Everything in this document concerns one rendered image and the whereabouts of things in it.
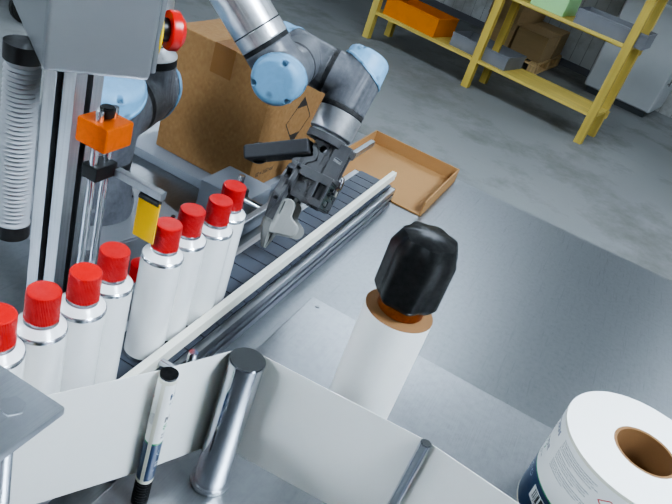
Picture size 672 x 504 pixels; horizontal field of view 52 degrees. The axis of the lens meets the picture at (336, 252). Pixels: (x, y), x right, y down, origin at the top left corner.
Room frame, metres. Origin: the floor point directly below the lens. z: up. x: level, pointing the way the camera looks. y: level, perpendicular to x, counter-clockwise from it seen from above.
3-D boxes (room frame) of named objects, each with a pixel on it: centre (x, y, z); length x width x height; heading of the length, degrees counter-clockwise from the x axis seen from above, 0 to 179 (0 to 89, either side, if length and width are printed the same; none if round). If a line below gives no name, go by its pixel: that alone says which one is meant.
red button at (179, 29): (0.64, 0.22, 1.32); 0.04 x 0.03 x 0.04; 39
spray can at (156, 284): (0.69, 0.20, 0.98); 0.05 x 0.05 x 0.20
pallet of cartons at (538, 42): (8.17, -1.19, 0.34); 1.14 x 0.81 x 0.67; 154
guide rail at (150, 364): (0.98, 0.08, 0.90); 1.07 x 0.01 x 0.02; 164
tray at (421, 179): (1.67, -0.08, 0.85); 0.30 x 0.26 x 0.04; 164
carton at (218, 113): (1.45, 0.29, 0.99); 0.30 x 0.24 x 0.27; 163
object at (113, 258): (0.61, 0.23, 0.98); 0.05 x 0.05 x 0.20
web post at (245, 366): (0.53, 0.05, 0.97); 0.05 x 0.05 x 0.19
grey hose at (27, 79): (0.58, 0.33, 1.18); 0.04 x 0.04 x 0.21
